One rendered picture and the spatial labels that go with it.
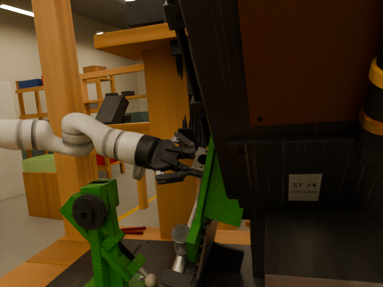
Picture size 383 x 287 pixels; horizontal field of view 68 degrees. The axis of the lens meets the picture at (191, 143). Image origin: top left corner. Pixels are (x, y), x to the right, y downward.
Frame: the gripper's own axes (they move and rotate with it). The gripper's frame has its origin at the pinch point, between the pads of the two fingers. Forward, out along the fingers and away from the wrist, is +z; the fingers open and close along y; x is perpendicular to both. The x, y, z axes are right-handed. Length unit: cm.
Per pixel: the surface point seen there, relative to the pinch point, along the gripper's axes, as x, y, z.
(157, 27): -10.9, 30.8, -20.8
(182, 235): -0.7, -15.9, 1.2
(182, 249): 3.0, -17.4, 1.3
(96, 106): 356, 270, -308
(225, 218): -3.4, -11.4, 8.2
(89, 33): 509, 681, -620
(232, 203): -5.6, -9.2, 8.9
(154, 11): -10.7, 37.7, -24.5
